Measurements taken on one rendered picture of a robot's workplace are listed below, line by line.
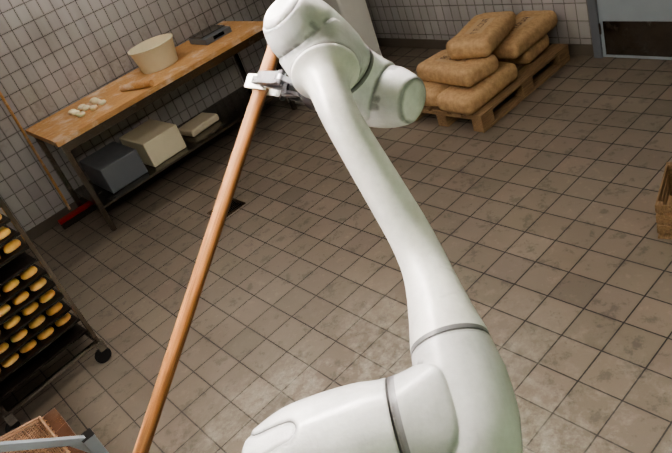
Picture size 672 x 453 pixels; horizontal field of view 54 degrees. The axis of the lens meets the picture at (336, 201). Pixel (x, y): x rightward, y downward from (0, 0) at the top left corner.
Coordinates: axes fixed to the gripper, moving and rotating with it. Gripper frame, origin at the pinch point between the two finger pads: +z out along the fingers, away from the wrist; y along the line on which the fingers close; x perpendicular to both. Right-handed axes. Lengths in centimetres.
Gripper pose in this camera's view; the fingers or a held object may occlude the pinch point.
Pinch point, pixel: (263, 84)
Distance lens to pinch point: 137.3
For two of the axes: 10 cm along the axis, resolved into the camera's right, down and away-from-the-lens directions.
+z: -6.6, -1.9, 7.3
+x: 3.1, -9.5, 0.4
